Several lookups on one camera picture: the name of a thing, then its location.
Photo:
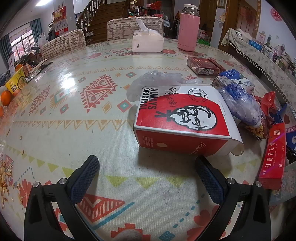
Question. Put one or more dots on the yellow instant noodle cup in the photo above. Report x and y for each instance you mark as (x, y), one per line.
(16, 81)

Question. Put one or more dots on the beige patterned chair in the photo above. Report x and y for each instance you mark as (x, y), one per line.
(120, 29)
(62, 42)

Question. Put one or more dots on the red paper-cut wall decoration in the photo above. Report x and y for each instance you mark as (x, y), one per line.
(276, 14)

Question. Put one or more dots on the orange fruit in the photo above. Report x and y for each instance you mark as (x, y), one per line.
(6, 98)

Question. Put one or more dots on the large red cigarette box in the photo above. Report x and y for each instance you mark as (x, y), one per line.
(201, 64)

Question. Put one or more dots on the black snack wrappers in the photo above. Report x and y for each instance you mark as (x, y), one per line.
(39, 68)

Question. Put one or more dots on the pink thermos bottle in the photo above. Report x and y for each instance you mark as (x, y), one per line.
(188, 30)

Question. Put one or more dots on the clear plastic bag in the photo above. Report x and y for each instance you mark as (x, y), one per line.
(157, 78)

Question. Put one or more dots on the red wall calendar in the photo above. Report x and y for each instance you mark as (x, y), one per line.
(60, 19)

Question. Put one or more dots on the dark blue box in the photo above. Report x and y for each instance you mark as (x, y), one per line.
(291, 141)

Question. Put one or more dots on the wall clock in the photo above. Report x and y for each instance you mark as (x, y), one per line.
(222, 2)

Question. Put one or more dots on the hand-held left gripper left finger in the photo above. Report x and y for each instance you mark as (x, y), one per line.
(86, 176)

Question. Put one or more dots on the blue and white plastic bag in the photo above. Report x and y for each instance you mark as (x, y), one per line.
(240, 102)

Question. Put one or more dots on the red snack bag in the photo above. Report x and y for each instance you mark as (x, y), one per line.
(268, 102)

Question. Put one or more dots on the blue tissue pack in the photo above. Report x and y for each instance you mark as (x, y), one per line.
(233, 75)

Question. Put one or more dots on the small red cigarette box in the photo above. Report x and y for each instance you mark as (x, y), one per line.
(218, 66)

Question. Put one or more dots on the red and white food box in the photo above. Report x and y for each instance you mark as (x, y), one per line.
(175, 115)

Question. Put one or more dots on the wooden staircase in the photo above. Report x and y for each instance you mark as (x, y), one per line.
(101, 16)

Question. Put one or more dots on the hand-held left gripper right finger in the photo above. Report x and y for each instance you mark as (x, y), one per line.
(209, 178)

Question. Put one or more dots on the side table with fringed cloth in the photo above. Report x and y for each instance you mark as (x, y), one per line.
(261, 60)

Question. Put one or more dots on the green shopping bag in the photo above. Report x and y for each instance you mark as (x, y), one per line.
(203, 41)

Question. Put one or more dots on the long red ointment box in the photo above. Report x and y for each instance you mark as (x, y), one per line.
(274, 157)

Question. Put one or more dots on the blue curtain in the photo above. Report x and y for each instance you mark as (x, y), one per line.
(35, 30)

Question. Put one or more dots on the small grey cardboard box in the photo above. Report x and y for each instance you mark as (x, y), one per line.
(220, 81)

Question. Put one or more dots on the pile of nut shells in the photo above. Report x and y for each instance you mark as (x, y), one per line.
(5, 178)

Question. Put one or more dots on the white tissue pack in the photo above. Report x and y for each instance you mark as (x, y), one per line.
(148, 41)

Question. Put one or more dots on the patterned tablecloth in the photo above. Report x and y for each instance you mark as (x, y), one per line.
(69, 139)

